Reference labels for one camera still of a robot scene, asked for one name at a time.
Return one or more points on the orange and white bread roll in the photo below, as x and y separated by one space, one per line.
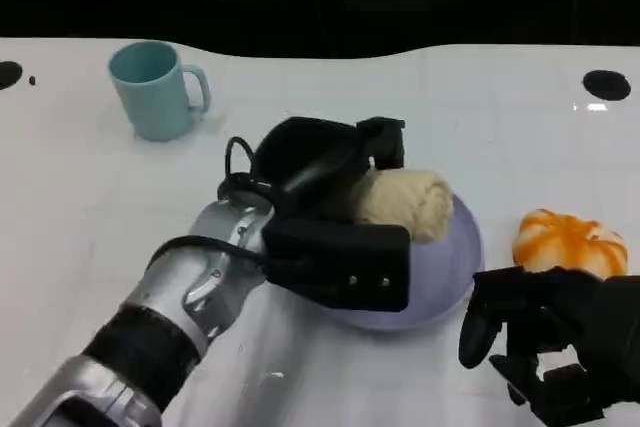
565 242

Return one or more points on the pale green mug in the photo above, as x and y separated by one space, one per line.
150 97

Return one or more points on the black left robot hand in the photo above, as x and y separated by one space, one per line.
310 162

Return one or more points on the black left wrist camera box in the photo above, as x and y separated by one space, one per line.
340 267

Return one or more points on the beige towel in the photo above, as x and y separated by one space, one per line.
415 204

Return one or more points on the lilac plate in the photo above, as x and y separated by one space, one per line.
440 277

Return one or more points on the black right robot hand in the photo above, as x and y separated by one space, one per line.
575 317

